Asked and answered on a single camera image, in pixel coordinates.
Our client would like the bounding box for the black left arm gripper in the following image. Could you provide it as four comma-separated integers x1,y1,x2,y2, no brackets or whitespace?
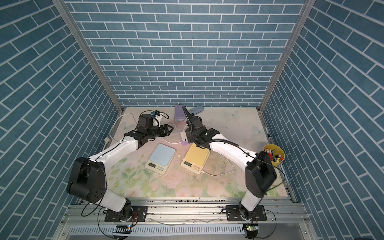
146,124,174,140

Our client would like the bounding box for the yellow top kitchen scale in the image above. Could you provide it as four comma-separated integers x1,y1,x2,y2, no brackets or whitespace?
181,144,211,175

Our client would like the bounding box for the blue top kitchen scale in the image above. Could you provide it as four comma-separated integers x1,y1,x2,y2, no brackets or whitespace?
145,144,176,175

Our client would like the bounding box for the white usb charging cable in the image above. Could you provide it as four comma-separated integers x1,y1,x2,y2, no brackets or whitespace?
202,152,238,177

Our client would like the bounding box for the white charger adapter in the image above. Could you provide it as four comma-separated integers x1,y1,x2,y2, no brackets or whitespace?
181,131,188,142

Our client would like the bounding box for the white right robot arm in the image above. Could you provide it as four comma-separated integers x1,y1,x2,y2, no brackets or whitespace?
185,113,277,219

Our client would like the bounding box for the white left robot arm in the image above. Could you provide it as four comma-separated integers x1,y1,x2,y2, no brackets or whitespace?
67,111,173,213

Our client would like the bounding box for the yellow cup with pens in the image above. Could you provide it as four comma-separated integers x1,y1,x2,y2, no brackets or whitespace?
264,144,286,167

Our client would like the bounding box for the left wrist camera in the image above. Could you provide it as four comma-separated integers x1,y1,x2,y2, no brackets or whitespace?
151,110,163,125

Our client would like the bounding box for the white power strip cord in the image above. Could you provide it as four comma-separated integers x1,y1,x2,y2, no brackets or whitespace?
101,113,184,157

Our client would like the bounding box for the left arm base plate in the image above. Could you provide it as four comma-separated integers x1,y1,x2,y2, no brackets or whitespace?
103,206,148,224

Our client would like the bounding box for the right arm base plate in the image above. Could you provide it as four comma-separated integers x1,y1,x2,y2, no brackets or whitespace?
221,205,267,222

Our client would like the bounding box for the aluminium front rail frame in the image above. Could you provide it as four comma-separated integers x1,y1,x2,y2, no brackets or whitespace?
54,199,316,240

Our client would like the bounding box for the aluminium corner post left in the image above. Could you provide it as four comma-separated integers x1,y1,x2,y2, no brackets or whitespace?
52,0,124,113

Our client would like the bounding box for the aluminium corner post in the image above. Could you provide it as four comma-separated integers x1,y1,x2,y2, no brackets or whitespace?
52,0,124,113
258,0,316,113

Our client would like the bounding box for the aluminium corner post right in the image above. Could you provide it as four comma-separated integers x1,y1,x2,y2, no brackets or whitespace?
258,0,316,113

